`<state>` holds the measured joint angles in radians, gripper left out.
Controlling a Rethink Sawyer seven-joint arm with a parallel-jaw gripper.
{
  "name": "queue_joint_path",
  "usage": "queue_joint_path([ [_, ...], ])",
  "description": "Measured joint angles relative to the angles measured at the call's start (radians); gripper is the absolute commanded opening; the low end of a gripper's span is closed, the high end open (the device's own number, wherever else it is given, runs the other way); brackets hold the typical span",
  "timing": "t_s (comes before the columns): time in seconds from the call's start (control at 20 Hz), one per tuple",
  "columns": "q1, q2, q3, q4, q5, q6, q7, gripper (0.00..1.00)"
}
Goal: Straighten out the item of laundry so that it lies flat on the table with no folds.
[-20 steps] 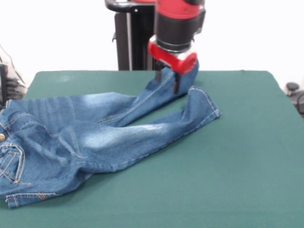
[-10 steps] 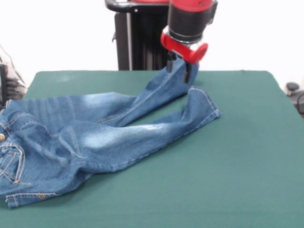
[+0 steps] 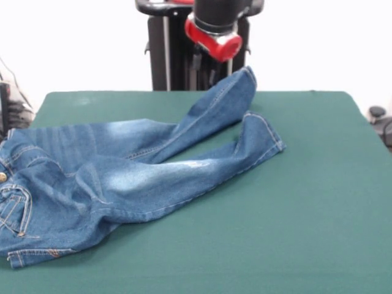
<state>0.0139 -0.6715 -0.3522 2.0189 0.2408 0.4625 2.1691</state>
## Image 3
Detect black electronics box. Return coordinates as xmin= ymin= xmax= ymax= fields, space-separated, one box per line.
xmin=0 ymin=81 xmax=12 ymax=133

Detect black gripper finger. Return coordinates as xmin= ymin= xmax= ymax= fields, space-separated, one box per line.
xmin=208 ymin=59 xmax=222 ymax=87
xmin=192 ymin=45 xmax=203 ymax=72

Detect blue denim jeans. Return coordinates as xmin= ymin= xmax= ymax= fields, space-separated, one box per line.
xmin=0 ymin=66 xmax=287 ymax=270

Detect dark green table cloth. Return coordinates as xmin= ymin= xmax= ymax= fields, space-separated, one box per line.
xmin=0 ymin=89 xmax=392 ymax=294

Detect black office chair base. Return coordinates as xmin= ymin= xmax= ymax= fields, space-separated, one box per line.
xmin=368 ymin=105 xmax=392 ymax=145

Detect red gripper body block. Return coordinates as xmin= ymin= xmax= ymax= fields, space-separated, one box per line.
xmin=184 ymin=12 xmax=244 ymax=63

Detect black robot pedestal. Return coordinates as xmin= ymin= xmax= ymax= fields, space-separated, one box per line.
xmin=134 ymin=0 xmax=265 ymax=92

